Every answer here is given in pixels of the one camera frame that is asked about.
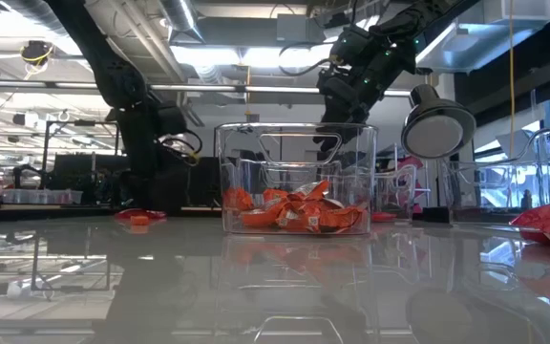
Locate clear plastic bin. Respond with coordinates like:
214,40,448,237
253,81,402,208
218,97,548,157
441,124,550,226
372,161,420,224
215,122,380,237

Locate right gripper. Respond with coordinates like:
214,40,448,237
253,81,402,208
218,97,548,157
313,69,381,154

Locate yellow hanging cable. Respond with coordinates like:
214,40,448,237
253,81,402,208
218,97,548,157
507,0,516,159

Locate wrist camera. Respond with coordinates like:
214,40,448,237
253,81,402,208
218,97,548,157
328,24,372,64
157,101,189,140

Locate black metal frame stand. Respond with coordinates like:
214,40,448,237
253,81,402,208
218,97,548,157
40,120,122,192

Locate red chair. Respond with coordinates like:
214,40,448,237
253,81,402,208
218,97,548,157
395,157,430,215

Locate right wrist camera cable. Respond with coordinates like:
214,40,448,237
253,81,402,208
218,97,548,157
278,41,332,77

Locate linear ceiling light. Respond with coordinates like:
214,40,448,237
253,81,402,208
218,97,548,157
0,80,411,97

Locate silver ventilation duct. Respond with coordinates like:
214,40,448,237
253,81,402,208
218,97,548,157
159,0,205,44

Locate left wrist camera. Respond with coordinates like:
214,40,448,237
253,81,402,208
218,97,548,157
157,101,189,140

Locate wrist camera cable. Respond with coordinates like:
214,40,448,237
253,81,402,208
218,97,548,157
159,127,204,167
278,41,332,77

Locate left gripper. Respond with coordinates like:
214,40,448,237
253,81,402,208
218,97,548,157
116,102,180,214

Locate black partition panels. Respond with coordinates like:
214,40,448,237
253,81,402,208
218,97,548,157
48,153,223,211

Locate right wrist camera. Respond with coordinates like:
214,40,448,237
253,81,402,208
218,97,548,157
328,24,372,64

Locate black ceiling device yellow wires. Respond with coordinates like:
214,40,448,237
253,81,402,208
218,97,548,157
20,40,55,80

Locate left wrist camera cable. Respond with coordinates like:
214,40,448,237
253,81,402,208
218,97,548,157
159,127,204,167

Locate clear storage box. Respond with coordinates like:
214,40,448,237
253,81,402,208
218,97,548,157
2,189,84,205

